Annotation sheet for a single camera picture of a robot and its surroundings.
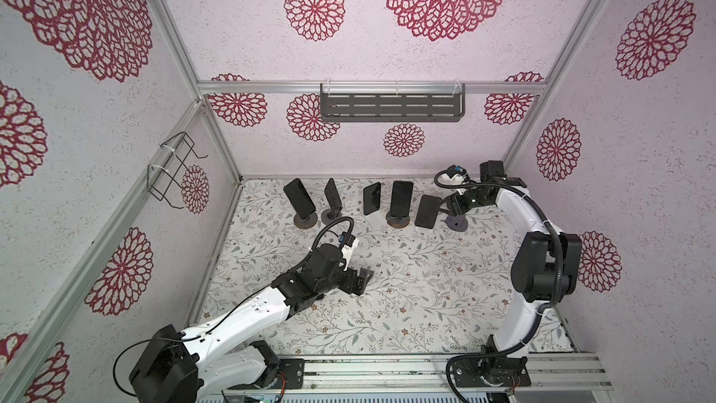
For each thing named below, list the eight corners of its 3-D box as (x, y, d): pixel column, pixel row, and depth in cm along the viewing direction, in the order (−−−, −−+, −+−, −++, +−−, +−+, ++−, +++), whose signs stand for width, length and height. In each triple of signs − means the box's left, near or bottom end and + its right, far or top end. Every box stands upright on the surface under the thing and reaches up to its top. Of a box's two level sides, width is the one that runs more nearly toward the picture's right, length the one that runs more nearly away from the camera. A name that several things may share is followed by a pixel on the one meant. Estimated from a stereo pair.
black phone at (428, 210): (411, 225, 107) (418, 200, 95) (418, 217, 110) (425, 191, 98) (427, 234, 105) (436, 209, 93) (433, 225, 107) (443, 200, 95)
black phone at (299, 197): (292, 218, 110) (282, 186, 96) (303, 208, 113) (296, 176, 99) (305, 228, 107) (297, 197, 93) (316, 218, 110) (311, 186, 96)
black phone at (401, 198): (390, 225, 108) (394, 195, 94) (388, 209, 113) (392, 178, 99) (407, 225, 108) (415, 195, 94) (405, 209, 113) (412, 178, 99)
